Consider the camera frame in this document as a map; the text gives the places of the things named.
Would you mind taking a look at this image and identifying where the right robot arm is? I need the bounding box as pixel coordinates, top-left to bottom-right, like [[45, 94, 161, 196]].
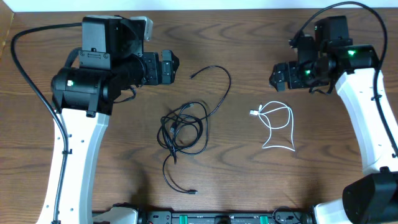
[[269, 16, 397, 223]]

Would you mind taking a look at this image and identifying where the black USB cable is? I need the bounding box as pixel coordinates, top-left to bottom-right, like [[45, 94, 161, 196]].
[[157, 65, 232, 156], [157, 102, 205, 195]]

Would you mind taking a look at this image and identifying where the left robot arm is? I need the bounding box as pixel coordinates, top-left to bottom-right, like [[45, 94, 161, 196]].
[[38, 15, 179, 223]]

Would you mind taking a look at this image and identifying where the white USB cable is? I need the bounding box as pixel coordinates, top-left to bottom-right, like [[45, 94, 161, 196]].
[[249, 101, 297, 153]]

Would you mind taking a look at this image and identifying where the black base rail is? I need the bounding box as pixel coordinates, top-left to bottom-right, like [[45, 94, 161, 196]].
[[91, 202, 315, 224]]

